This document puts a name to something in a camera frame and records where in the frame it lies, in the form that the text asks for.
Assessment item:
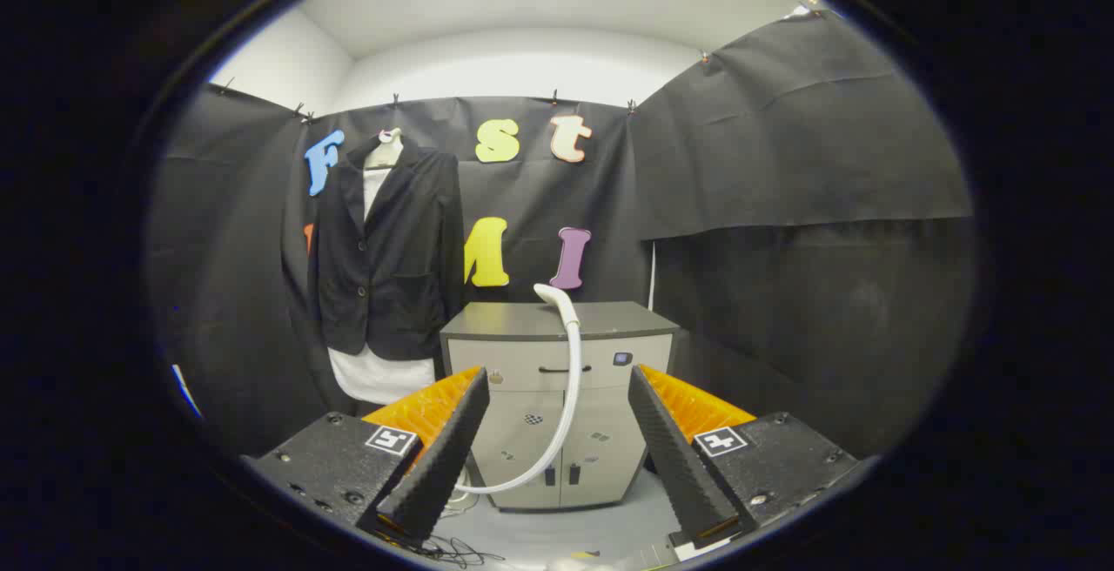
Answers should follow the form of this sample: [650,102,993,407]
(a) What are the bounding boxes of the cream mannequin neck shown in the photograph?
[366,128,404,170]

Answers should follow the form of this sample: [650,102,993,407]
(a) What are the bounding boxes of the white and blue object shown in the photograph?
[171,365,203,420]

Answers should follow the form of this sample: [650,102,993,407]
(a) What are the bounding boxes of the white garment steamer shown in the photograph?
[453,283,582,496]

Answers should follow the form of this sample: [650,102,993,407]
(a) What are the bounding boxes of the grey cabinet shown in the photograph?
[440,301,680,511]

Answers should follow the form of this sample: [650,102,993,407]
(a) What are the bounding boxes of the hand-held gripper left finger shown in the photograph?
[242,366,491,546]

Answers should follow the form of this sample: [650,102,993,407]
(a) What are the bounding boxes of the black jacket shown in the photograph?
[309,134,466,361]

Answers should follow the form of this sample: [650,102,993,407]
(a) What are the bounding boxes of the black backdrop cloth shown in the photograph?
[148,10,976,459]

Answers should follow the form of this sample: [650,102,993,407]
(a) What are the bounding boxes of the white shirt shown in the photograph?
[329,149,436,405]

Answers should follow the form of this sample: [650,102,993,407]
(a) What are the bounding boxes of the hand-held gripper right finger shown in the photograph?
[628,364,862,550]

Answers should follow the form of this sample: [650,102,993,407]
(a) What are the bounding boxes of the thin black cable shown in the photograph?
[409,534,506,568]

